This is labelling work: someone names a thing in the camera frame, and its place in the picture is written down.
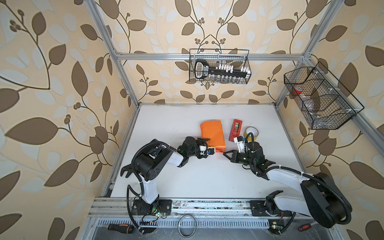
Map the metal ring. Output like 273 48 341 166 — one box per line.
177 214 198 239

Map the red tape dispenser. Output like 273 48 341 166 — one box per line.
229 119 243 142

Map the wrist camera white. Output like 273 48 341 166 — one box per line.
234 136 246 153
200 146 216 158

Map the aluminium front rail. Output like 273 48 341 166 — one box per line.
88 197 338 220

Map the black wire basket back wall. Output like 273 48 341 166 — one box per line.
189 48 252 85

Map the black socket tool set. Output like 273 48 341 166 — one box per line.
192 59 252 80

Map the yellow tape roll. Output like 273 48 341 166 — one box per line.
244 127 259 139

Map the orange black screwdriver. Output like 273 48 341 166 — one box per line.
107 224 135 234

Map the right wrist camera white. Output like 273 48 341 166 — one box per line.
234 136 246 153

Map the black wire basket wall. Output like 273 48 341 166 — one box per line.
284 62 364 130
189 48 252 85

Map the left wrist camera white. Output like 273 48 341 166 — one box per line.
200 146 216 158

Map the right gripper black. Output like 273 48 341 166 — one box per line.
223 149 255 167

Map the red handled ratchet wrench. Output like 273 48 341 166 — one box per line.
298 222 316 232

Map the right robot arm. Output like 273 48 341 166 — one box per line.
223 142 353 228

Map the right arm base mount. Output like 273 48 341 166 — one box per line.
250 200 293 218

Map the red capped item in basket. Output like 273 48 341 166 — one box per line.
293 86 304 96

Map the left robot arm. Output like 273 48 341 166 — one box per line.
120 137 215 213

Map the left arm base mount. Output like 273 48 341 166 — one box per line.
131 199 173 217

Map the black wire basket right wall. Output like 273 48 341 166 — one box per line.
284 62 364 130

